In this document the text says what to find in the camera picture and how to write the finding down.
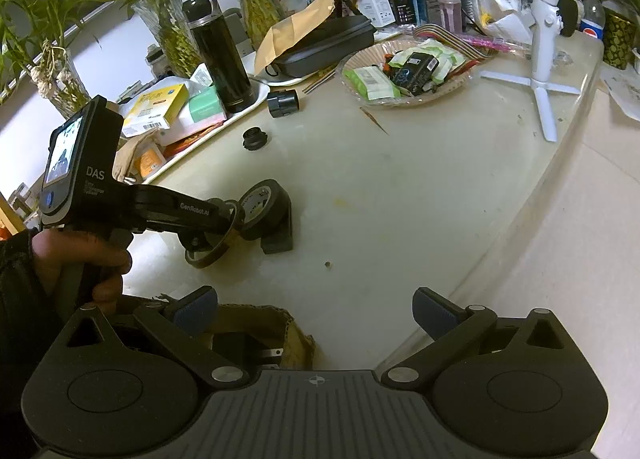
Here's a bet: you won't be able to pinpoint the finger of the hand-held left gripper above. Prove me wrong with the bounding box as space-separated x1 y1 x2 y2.
220 196 248 229
180 231 209 253

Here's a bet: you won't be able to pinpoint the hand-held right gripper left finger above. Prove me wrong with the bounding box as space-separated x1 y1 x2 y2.
42 285 251 386

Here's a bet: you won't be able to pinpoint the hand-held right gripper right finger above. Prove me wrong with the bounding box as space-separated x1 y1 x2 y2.
381 286 596 386

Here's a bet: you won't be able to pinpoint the amber tape roll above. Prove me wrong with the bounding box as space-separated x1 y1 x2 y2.
184 202 240 271

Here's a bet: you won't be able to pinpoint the brown cardboard box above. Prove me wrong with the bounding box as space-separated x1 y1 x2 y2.
120 296 316 373

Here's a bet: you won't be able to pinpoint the black cylinder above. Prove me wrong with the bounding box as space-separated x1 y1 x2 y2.
266 89 301 119

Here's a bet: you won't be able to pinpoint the person's left forearm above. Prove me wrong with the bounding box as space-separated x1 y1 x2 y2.
0 229 71 445

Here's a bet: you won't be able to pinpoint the person's left hand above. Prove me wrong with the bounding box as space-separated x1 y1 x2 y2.
31 228 133 307

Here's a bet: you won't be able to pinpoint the crumpled brown paper bag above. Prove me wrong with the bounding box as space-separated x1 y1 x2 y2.
112 132 161 183

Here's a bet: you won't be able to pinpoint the black tape roll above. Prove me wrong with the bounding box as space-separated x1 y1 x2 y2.
239 179 284 240

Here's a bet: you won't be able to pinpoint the orange card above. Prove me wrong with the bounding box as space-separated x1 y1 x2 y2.
137 146 166 179

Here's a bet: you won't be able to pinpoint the black ribbed knob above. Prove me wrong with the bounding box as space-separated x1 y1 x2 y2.
242 126 271 151

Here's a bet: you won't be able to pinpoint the tall glass vase with bamboo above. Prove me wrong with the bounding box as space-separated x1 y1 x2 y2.
29 39 94 121

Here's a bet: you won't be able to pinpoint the yellow carton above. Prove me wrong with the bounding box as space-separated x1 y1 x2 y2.
121 82 190 138

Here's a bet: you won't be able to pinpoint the green and pink tissue pack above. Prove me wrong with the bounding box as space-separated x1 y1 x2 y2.
187 85 227 128

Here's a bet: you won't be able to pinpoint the white tray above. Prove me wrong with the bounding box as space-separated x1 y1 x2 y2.
119 76 271 181

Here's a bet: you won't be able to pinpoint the black thermos bottle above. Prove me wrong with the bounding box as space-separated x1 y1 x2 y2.
181 0 256 114

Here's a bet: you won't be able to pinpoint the brown chopsticks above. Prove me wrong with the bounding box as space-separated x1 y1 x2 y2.
302 66 344 93

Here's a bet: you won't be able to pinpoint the cut glass vase with bamboo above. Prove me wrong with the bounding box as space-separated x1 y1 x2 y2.
131 0 202 78

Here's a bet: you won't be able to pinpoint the thin brown stick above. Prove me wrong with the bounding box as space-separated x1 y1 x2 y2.
359 106 391 135

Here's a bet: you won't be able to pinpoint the brown paper envelope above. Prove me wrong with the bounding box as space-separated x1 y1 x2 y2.
254 0 335 75

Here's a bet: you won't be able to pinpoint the black zip case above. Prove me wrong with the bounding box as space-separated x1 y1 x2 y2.
265 14 376 86

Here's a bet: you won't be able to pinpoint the glass flask with bamboo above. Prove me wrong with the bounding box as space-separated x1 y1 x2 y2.
236 0 287 53

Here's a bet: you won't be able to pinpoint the clear glass plate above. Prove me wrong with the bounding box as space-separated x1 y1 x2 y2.
341 38 476 110

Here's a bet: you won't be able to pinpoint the black packet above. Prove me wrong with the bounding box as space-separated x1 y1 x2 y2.
390 52 441 96

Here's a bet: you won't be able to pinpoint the white and green wipes pack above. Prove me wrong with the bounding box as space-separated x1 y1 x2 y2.
391 39 469 80

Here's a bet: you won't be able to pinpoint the white gimbal tripod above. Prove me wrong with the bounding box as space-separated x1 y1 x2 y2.
479 0 584 143

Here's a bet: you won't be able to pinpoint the pink soap bottle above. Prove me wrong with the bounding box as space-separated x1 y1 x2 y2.
439 0 469 33

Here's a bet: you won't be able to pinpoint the white crumpled plastic bag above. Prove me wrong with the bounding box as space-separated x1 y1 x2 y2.
469 0 534 43

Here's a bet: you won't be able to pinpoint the black and yellow patterned cup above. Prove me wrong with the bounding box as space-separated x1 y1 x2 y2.
601 6 639 71

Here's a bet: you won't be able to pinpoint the cola bottle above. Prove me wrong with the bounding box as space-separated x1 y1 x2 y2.
579 0 607 41

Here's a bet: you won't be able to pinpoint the rainbow ribbon cable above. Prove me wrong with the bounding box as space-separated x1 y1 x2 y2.
414 23 497 60

